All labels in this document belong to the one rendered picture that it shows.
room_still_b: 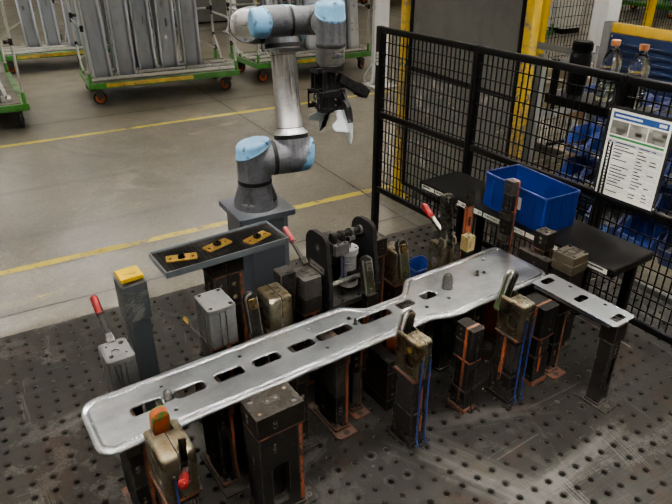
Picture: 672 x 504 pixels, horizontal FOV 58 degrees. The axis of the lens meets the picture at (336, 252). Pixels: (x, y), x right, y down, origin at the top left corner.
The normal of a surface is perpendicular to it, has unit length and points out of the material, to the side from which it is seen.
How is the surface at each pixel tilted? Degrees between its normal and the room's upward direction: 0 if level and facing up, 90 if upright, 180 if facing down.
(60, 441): 0
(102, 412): 0
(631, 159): 90
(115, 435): 0
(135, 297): 90
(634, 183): 90
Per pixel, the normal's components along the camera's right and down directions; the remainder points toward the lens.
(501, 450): 0.00, -0.88
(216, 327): 0.56, 0.39
